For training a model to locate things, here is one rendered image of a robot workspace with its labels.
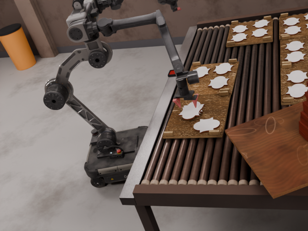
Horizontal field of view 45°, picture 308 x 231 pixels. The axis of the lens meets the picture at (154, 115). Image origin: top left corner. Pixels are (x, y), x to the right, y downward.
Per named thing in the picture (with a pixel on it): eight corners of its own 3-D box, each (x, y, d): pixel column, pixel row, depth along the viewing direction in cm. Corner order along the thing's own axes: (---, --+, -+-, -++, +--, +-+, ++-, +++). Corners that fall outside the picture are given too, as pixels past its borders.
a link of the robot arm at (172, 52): (158, 30, 240) (154, 18, 231) (167, 27, 239) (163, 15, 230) (178, 81, 217) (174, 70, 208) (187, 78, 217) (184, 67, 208)
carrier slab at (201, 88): (179, 97, 251) (178, 96, 250) (192, 67, 281) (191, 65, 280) (231, 95, 237) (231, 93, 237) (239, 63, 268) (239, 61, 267)
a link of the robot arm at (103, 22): (167, 17, 243) (164, 6, 235) (168, 33, 236) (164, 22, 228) (102, 29, 252) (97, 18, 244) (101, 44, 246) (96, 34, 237)
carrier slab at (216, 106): (162, 139, 219) (162, 136, 218) (178, 99, 250) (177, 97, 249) (222, 137, 206) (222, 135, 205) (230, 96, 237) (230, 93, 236)
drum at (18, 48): (43, 58, 638) (25, 22, 602) (28, 71, 609) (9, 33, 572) (24, 60, 656) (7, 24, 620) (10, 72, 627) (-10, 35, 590)
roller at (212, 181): (206, 194, 182) (205, 187, 179) (237, 26, 330) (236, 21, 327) (217, 195, 180) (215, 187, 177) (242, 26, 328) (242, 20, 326)
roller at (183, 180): (177, 194, 187) (175, 187, 184) (220, 29, 335) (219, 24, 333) (186, 194, 185) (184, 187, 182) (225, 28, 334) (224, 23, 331)
